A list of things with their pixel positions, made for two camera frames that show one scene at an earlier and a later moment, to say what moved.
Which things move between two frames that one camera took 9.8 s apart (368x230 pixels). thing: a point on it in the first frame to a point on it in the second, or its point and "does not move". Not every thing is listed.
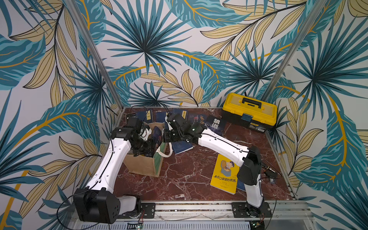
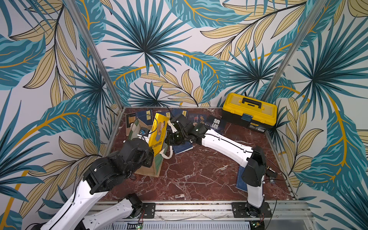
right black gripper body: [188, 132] does not move
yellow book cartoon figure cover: [225, 175] to [158, 133]
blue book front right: [240, 185] does not move
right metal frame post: [307, 30] does not move
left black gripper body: [142, 146] to [146, 161]
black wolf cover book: [215, 124] does not move
